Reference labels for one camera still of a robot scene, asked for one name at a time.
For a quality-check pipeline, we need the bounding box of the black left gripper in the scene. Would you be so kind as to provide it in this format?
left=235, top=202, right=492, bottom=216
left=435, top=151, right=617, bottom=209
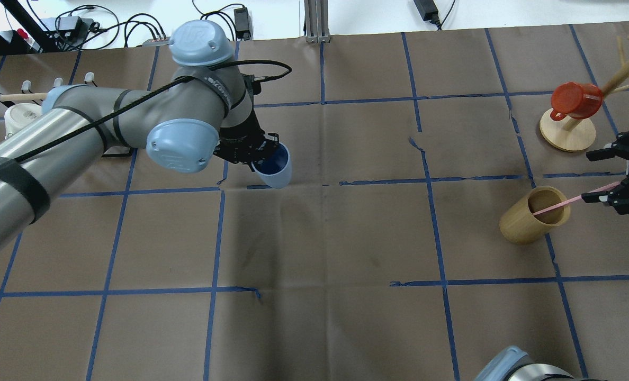
left=213, top=74, right=280, bottom=166

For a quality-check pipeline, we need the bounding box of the white mug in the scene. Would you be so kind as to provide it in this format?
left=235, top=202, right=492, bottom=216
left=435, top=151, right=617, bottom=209
left=3, top=103, right=42, bottom=140

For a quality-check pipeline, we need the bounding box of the bamboo wooden cup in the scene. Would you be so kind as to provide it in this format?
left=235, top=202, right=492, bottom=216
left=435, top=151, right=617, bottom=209
left=499, top=186, right=571, bottom=244

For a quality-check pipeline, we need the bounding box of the orange mug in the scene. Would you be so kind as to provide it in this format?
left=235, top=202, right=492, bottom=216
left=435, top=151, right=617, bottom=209
left=550, top=81, right=604, bottom=121

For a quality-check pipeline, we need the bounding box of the black rack with dowel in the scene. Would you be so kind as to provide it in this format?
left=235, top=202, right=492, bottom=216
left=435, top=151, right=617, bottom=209
left=0, top=73, right=135, bottom=158

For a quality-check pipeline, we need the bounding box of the light blue cup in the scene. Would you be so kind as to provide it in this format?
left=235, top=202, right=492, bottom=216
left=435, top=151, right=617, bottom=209
left=249, top=143, right=292, bottom=189

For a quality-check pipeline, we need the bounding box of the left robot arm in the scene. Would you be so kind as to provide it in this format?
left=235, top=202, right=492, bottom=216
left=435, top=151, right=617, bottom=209
left=0, top=20, right=290, bottom=249

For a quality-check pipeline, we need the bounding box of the black power adapter top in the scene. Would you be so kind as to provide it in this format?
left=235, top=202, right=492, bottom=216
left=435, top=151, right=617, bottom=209
left=414, top=0, right=440, bottom=24

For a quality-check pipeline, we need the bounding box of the aluminium frame post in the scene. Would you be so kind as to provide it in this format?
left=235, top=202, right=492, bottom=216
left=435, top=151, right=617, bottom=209
left=304, top=0, right=331, bottom=44

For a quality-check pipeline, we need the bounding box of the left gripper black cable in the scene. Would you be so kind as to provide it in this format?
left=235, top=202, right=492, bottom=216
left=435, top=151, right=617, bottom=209
left=15, top=60, right=293, bottom=165

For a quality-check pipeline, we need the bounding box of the black power brick left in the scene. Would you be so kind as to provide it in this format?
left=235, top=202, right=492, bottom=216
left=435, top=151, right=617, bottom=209
left=234, top=7, right=253, bottom=41

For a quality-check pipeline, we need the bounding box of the wooden mug tree stand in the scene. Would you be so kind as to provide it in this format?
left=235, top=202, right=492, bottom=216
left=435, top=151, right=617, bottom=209
left=538, top=36, right=629, bottom=152

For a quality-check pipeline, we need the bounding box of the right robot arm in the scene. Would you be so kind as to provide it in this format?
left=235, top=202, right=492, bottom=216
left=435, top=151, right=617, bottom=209
left=477, top=132, right=629, bottom=380

